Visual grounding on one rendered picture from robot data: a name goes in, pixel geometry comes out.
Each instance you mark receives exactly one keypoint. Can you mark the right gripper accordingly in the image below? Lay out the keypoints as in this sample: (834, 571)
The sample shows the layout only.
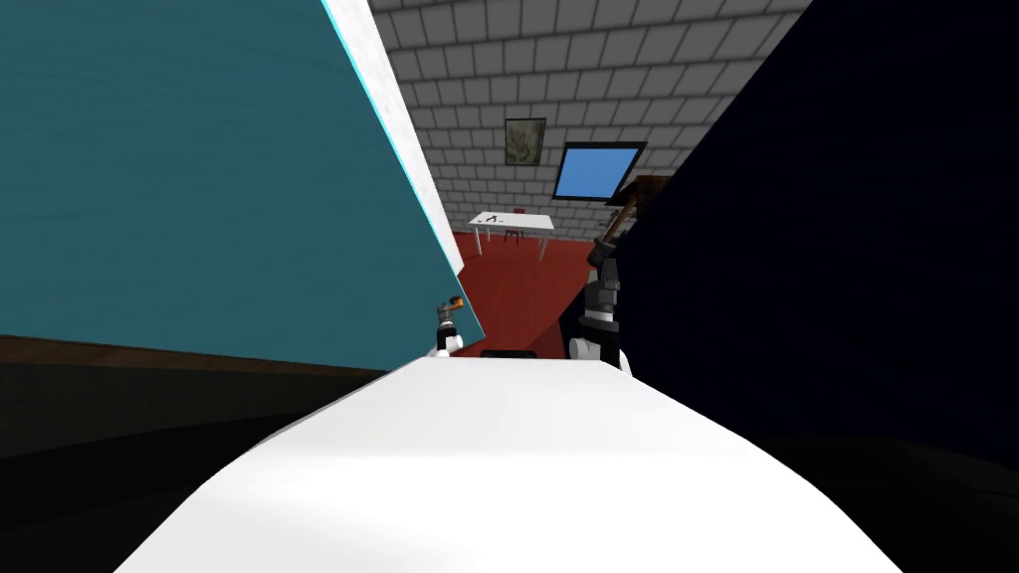
(603, 256)

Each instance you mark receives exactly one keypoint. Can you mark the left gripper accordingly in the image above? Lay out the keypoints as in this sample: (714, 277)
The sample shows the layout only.
(447, 316)

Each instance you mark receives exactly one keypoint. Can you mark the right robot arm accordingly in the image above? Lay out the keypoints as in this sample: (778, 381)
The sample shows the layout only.
(599, 322)

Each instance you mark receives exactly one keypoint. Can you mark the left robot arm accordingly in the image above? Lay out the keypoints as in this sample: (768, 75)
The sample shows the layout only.
(449, 342)

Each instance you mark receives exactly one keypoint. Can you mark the brown wooden furniture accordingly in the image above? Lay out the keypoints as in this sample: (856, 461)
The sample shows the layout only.
(641, 193)

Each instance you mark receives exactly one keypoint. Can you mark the black framed blue window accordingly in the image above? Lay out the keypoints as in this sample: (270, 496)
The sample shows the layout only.
(595, 172)

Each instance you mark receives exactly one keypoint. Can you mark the white table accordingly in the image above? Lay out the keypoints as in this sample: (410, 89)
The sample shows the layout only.
(513, 220)

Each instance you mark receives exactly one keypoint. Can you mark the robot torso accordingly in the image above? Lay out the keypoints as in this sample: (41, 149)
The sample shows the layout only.
(509, 469)

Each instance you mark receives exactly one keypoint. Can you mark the teal door leaf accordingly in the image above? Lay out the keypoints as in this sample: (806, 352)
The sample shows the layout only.
(199, 175)

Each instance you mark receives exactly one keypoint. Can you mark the dark framed wall picture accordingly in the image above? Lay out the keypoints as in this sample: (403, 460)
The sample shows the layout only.
(525, 142)

